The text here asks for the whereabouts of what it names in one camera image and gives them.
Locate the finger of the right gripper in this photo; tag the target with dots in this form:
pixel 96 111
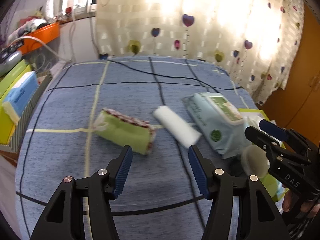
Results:
pixel 295 140
pixel 274 152

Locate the wooden wardrobe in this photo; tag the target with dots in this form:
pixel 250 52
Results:
pixel 297 106

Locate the blue bed sheet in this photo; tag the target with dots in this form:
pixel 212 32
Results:
pixel 90 111

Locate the orange tray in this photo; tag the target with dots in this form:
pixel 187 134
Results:
pixel 46 34

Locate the clear plastic jar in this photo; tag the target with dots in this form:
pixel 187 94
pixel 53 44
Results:
pixel 254 161

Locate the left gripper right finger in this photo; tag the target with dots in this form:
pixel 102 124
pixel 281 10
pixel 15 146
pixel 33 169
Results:
pixel 258 216

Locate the wet wipes pack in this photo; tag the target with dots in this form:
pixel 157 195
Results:
pixel 220 122

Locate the green cloth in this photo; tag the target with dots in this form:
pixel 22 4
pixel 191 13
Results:
pixel 122 130

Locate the grey remote device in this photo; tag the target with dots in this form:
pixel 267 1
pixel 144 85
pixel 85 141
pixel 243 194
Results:
pixel 10 62

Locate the green white box lid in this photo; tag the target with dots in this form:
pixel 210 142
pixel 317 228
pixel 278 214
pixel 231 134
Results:
pixel 252 117

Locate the blue tissue pack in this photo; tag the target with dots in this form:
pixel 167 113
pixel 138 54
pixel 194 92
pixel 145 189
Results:
pixel 20 94

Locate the green cardboard box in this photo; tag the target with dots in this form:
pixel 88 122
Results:
pixel 7 82

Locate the green cream jar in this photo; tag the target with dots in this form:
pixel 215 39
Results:
pixel 274 187

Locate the white towel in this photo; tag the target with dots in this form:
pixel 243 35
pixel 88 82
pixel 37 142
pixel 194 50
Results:
pixel 183 132

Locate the heart pattern curtain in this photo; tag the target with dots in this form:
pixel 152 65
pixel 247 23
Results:
pixel 254 41

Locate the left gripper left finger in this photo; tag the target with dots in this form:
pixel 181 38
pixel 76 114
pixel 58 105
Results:
pixel 63 216

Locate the striped tray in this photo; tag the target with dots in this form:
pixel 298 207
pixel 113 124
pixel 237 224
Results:
pixel 16 139

